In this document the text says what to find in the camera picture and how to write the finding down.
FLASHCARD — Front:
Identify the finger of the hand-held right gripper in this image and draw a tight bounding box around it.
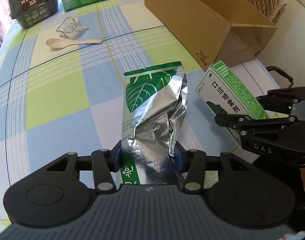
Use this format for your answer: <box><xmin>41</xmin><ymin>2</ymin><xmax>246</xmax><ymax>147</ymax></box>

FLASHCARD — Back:
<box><xmin>256</xmin><ymin>86</ymin><xmax>305</xmax><ymax>113</ymax></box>
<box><xmin>214</xmin><ymin>113</ymin><xmax>297</xmax><ymax>131</ymax></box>

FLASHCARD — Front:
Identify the silver foil bag green leaf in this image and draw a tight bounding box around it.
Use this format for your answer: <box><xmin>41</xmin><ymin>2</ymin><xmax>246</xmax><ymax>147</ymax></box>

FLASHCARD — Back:
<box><xmin>119</xmin><ymin>61</ymin><xmax>189</xmax><ymax>185</ymax></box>

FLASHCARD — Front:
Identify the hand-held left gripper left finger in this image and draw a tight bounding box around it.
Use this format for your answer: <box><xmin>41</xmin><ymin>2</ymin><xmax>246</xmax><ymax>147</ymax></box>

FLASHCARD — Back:
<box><xmin>46</xmin><ymin>140</ymin><xmax>123</xmax><ymax>193</ymax></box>

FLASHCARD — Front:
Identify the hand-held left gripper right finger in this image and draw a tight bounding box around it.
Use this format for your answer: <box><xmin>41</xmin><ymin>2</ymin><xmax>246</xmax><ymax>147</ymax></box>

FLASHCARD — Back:
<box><xmin>174</xmin><ymin>142</ymin><xmax>253</xmax><ymax>192</ymax></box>

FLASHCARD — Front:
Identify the green and white box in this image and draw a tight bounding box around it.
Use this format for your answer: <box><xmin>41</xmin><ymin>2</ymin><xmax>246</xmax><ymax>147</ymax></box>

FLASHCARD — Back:
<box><xmin>195</xmin><ymin>60</ymin><xmax>270</xmax><ymax>147</ymax></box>

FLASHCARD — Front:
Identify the wooden spoon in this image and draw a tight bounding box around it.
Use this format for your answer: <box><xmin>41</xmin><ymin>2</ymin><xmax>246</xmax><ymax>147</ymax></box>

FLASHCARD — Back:
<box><xmin>45</xmin><ymin>38</ymin><xmax>103</xmax><ymax>51</ymax></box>

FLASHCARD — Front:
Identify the checkered cloth desktop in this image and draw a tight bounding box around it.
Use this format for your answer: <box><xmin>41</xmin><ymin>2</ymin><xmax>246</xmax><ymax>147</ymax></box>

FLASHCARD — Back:
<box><xmin>0</xmin><ymin>0</ymin><xmax>297</xmax><ymax>233</ymax></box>

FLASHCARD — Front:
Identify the cardboard box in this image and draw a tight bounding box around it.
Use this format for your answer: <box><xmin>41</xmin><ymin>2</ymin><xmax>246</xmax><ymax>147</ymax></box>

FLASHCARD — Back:
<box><xmin>144</xmin><ymin>0</ymin><xmax>278</xmax><ymax>72</ymax></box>

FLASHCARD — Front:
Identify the black metal bar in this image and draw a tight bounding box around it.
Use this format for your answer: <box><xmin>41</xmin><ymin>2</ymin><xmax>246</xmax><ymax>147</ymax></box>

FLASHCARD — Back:
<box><xmin>265</xmin><ymin>66</ymin><xmax>294</xmax><ymax>88</ymax></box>

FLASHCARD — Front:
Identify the dark instant food tub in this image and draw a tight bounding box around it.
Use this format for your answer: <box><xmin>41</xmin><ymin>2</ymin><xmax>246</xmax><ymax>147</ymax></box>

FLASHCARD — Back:
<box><xmin>8</xmin><ymin>0</ymin><xmax>60</xmax><ymax>29</ymax></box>

